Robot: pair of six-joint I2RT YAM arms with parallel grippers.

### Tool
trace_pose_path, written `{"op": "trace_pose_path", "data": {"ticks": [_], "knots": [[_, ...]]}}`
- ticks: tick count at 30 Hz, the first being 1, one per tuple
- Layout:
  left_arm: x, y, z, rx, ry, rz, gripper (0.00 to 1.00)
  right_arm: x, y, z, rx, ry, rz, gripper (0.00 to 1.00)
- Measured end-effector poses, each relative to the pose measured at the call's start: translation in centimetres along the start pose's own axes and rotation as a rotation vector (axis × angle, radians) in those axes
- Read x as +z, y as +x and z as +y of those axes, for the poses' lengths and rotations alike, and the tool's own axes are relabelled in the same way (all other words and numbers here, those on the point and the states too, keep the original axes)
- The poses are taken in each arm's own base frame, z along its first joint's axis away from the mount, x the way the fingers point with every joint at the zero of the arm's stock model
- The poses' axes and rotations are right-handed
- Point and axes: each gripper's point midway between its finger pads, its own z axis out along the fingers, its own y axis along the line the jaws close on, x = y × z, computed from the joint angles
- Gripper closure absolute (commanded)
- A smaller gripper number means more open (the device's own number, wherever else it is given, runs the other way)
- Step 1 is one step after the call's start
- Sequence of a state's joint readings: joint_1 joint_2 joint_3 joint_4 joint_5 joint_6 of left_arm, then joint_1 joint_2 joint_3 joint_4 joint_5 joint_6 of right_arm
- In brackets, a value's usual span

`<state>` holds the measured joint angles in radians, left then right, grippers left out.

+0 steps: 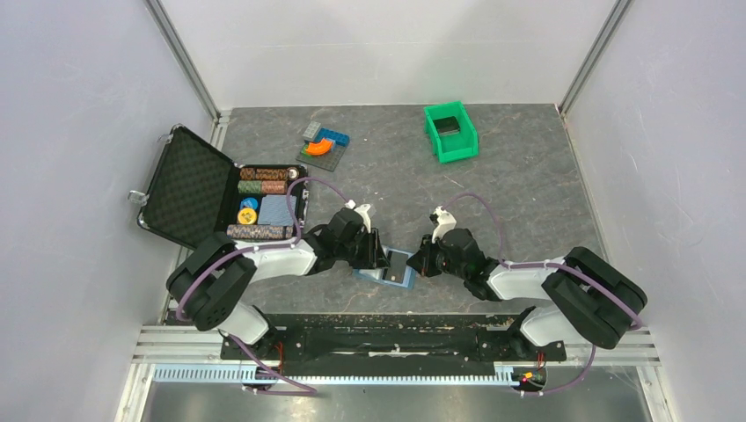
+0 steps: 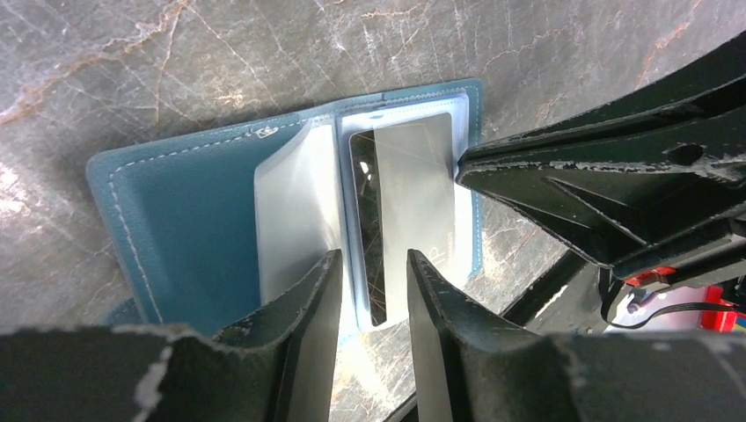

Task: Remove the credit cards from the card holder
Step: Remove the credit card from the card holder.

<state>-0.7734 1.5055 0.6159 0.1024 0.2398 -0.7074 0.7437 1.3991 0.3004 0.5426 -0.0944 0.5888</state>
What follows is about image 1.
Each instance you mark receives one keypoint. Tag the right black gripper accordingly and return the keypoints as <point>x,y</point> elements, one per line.
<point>421,260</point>

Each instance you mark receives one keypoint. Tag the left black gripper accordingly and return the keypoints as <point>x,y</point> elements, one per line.
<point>375,256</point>

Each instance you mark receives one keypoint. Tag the blue leather card holder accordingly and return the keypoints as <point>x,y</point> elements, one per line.
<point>375,275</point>

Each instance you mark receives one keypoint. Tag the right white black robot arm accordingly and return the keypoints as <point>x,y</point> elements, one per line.
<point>586,298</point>

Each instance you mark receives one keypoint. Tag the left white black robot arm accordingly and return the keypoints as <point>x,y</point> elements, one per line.
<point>209,285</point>

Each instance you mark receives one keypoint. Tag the blue playing card deck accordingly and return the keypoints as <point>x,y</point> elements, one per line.
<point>274,211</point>

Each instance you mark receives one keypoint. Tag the grey lego baseplate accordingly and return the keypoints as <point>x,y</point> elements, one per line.
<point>326,162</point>

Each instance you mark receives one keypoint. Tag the orange curved lego piece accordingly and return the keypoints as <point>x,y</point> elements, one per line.
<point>318,148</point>

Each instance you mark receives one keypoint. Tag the poker chip row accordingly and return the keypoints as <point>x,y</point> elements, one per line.
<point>259,232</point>
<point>251,187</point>
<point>263,174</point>

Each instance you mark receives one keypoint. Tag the blue lego brick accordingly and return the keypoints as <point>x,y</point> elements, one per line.
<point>338,138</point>

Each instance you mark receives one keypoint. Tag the yellow poker chip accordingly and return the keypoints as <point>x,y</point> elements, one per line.
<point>247,216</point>

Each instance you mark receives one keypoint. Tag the blue poker chip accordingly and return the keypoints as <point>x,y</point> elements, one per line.
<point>249,202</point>

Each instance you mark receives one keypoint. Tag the green plastic bin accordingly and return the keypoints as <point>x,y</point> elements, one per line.
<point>452,148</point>

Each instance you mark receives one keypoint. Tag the grey lego brick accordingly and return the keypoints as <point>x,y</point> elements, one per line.
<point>311,132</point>

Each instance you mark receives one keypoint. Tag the top poker chip row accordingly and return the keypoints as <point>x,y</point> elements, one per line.
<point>263,174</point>

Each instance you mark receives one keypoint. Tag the black object in bin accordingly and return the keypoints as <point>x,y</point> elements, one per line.
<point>447,126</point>

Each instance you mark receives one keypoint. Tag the black poker chip case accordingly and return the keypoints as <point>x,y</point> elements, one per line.
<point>193,191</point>

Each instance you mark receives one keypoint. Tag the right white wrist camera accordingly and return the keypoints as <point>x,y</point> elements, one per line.
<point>444,221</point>

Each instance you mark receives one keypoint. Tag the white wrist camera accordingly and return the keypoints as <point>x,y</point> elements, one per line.
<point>365,211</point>
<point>444,221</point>

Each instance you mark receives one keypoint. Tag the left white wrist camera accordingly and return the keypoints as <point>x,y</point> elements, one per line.
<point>365,211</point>

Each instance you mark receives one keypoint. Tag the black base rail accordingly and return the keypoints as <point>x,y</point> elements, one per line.
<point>326,344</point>

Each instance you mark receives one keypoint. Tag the white toothed cable strip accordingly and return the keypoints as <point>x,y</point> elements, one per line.
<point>251,374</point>

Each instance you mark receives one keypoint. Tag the left aluminium corner post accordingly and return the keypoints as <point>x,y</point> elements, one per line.
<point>179,50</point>

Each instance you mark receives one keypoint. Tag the aluminium corner post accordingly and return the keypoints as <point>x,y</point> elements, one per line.
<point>179,50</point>
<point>601,42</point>

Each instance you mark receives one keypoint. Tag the right aluminium corner post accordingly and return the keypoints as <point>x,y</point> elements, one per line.
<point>601,42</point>

